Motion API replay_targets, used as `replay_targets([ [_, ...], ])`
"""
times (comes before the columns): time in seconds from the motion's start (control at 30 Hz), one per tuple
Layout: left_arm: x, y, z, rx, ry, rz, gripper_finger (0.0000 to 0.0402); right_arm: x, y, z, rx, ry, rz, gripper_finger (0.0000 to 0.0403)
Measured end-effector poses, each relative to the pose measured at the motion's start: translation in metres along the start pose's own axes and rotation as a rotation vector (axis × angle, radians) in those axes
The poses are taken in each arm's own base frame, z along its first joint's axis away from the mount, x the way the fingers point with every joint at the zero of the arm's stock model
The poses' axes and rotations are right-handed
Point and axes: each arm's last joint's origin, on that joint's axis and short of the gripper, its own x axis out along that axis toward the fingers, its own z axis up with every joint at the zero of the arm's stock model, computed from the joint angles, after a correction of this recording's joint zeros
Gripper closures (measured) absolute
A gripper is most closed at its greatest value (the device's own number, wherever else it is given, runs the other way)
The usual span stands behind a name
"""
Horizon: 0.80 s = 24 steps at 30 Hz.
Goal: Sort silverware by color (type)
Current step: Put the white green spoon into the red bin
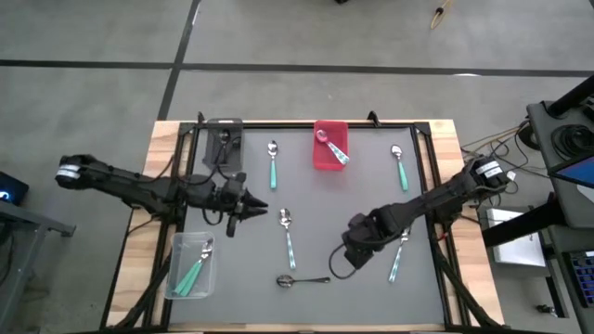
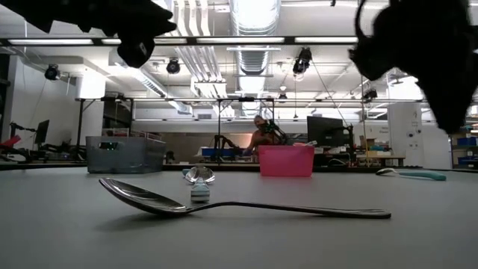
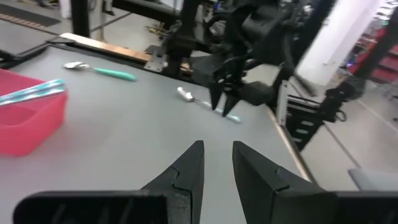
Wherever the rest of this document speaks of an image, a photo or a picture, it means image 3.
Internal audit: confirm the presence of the red plastic bin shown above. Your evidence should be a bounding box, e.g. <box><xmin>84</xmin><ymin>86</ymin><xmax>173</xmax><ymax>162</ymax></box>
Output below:
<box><xmin>0</xmin><ymin>68</ymin><xmax>68</xmax><ymax>157</ymax></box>

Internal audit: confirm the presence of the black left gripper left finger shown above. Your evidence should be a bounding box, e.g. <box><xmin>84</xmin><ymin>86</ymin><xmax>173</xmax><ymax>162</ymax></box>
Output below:
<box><xmin>12</xmin><ymin>139</ymin><xmax>206</xmax><ymax>224</ymax></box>

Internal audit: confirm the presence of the silver aluminium profile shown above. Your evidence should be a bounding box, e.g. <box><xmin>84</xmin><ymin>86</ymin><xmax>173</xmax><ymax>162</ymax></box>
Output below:
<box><xmin>275</xmin><ymin>79</ymin><xmax>290</xmax><ymax>125</ymax></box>

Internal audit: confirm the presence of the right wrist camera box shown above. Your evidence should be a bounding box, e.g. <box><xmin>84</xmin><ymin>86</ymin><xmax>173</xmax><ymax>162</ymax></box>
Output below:
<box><xmin>241</xmin><ymin>2</ymin><xmax>295</xmax><ymax>43</ymax></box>

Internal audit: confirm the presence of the shelf with red bins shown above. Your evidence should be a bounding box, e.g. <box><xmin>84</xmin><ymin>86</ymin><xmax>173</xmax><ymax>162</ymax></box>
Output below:
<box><xmin>357</xmin><ymin>27</ymin><xmax>398</xmax><ymax>85</ymax></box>

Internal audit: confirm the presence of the grey table mat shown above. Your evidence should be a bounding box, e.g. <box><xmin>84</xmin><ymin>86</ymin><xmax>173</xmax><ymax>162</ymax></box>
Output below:
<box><xmin>0</xmin><ymin>46</ymin><xmax>308</xmax><ymax>224</ymax></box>

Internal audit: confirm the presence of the black floor mat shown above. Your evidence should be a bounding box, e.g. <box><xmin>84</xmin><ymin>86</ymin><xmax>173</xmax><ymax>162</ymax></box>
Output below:
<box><xmin>0</xmin><ymin>2</ymin><xmax>62</xmax><ymax>29</ymax></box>

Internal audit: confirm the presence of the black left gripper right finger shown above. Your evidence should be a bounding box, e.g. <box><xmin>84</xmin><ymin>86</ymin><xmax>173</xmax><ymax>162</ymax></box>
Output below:
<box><xmin>231</xmin><ymin>140</ymin><xmax>398</xmax><ymax>224</ymax></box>

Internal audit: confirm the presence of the green handled metal spoon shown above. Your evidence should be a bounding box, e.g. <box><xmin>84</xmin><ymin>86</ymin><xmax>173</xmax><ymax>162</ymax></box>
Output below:
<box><xmin>63</xmin><ymin>61</ymin><xmax>137</xmax><ymax>83</ymax></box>

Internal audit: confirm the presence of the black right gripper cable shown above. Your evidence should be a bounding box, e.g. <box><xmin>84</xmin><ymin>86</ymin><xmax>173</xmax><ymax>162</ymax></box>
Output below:
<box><xmin>203</xmin><ymin>14</ymin><xmax>237</xmax><ymax>47</ymax></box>

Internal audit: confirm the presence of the silver metal bracket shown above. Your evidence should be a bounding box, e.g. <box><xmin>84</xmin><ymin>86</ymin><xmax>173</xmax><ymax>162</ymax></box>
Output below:
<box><xmin>144</xmin><ymin>46</ymin><xmax>169</xmax><ymax>73</ymax></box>

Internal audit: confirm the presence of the teal white patterned handle spoon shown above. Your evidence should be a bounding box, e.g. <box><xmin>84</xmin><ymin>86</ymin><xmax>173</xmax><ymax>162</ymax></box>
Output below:
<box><xmin>0</xmin><ymin>78</ymin><xmax>65</xmax><ymax>100</ymax></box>
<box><xmin>176</xmin><ymin>86</ymin><xmax>242</xmax><ymax>124</ymax></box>
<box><xmin>0</xmin><ymin>85</ymin><xmax>67</xmax><ymax>107</ymax></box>

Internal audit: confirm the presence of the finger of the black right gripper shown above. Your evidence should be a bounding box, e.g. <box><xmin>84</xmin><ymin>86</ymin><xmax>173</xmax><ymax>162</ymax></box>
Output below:
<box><xmin>208</xmin><ymin>80</ymin><xmax>224</xmax><ymax>111</ymax></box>
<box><xmin>220</xmin><ymin>89</ymin><xmax>243</xmax><ymax>118</ymax></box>

